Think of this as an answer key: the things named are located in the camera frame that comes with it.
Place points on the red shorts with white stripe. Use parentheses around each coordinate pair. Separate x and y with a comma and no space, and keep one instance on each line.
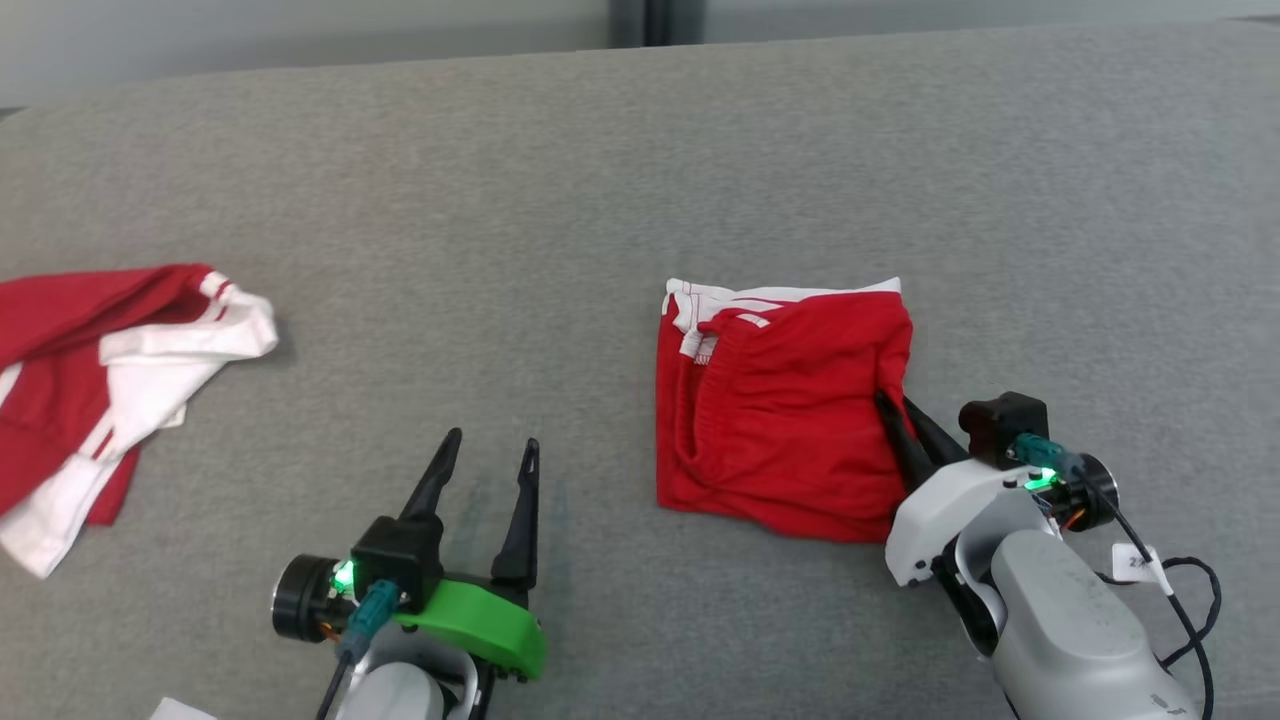
(790,430)

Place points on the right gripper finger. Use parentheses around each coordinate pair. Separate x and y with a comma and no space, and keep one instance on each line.
(908,450)
(938,442)

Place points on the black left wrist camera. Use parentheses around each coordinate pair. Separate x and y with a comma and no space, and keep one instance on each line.
(400,555)

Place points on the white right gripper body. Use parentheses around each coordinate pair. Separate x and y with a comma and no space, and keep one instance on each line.
(960,505)

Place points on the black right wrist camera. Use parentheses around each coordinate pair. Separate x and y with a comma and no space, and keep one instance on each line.
(1000,425)

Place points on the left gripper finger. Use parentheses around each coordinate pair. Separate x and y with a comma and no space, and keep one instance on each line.
(432,485)
(522,530)

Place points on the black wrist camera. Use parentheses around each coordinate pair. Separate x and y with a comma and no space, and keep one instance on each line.
(1000,425)
(400,555)

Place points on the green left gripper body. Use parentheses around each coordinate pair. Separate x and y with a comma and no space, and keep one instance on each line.
(480,625)

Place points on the grey vertical wall post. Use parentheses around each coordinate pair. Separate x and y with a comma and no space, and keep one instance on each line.
(655,20)

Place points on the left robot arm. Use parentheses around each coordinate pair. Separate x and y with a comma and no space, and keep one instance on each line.
(395,695)

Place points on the red and white jersey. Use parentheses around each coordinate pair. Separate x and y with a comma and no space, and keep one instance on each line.
(60,395)

